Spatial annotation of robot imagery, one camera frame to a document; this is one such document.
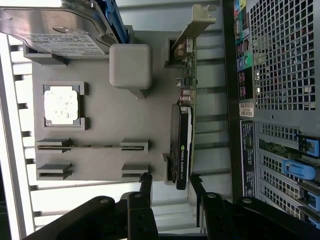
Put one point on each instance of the blue disk carrier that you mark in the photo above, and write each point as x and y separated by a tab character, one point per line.
113	22

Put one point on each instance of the open black PC case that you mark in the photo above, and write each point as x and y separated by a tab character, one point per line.
275	50

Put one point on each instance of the silver CPU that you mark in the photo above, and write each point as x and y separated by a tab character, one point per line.
61	105

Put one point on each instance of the green RAM stick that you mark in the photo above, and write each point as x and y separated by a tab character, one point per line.
95	147

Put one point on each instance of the silver hard disk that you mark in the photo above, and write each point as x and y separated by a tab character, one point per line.
50	20

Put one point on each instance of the blue slot clip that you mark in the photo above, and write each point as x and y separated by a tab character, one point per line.
297	170
308	144

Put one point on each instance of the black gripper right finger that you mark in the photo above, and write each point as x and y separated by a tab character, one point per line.
215	217

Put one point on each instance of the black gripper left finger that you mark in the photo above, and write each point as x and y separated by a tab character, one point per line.
140	215

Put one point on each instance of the grey parts rack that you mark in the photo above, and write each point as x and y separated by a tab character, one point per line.
112	120

